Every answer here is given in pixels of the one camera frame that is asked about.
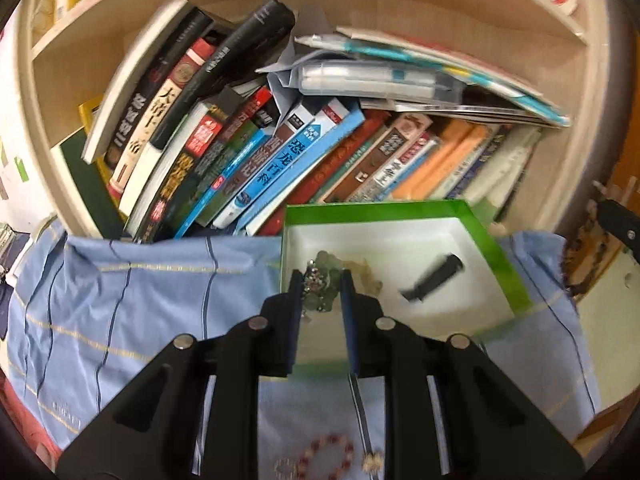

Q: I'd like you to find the red bead bracelet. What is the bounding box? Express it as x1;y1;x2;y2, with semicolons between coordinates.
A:
298;435;356;480

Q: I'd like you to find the dark green hardcover book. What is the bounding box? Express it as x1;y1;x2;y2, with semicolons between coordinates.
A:
52;130;126;238

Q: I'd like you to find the row of leaning books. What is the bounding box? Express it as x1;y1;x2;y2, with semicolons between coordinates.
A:
80;0;543;241

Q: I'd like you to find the pale yellow bead bracelet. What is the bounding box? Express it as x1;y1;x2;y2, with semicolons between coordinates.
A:
345;258;385;295

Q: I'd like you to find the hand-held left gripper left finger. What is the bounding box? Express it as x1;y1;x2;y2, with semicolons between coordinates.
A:
55;270;306;480

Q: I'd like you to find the clear plastic pen pack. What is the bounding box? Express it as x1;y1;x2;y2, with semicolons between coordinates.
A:
300;60;461;98

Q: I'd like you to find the light wooden bookshelf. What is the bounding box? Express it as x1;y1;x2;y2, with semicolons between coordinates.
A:
15;0;621;241

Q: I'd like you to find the green cardboard box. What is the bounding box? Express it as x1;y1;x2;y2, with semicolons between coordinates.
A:
280;200;533;378

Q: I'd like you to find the blue striped cloth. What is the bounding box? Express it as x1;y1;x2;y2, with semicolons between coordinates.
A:
7;215;603;480

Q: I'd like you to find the green bead bracelet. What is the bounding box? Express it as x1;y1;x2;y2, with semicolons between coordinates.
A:
300;250;346;316

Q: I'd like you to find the stack of notebooks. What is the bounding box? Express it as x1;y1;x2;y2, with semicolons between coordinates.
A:
0;225;31;281

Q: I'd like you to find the brown wooden door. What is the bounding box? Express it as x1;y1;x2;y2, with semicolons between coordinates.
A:
592;145;640;211

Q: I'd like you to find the black wristwatch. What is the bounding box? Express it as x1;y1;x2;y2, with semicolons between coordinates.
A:
398;254;466;303

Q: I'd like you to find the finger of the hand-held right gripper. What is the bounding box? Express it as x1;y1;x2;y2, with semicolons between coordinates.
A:
597;199;640;263

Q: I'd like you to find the stack of flat magazines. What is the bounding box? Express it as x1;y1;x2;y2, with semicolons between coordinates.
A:
255;25;571;128

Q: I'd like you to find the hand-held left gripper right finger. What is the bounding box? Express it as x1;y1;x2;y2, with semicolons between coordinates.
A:
339;269;586;480

